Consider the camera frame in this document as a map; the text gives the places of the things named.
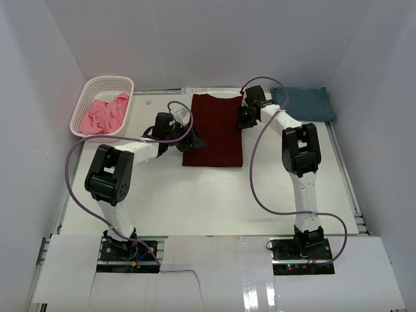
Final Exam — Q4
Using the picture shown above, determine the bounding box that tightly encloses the folded teal t shirt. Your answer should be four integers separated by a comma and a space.
283, 87, 336, 122

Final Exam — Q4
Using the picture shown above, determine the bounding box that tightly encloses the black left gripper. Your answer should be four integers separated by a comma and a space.
166, 122, 207, 152

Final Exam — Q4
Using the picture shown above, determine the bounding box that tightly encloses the dark red t shirt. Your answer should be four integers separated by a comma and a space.
182, 94, 243, 168

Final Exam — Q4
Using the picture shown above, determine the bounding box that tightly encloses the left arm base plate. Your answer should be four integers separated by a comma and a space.
96, 239, 160, 274

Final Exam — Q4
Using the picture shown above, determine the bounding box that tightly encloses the white plastic basket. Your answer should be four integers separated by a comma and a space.
70, 76, 134, 143

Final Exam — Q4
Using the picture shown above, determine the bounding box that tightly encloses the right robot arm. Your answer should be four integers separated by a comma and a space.
237, 85, 324, 259

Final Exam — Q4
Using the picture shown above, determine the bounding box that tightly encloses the white paper sheet front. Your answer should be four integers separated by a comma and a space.
32, 235, 405, 311

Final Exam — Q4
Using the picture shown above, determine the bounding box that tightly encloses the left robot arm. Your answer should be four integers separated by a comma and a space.
84, 109, 207, 259

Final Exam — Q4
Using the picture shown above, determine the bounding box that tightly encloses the pink t shirt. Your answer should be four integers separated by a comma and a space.
79, 92, 130, 135

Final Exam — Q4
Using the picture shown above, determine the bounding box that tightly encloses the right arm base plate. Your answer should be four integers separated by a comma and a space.
266, 239, 335, 276

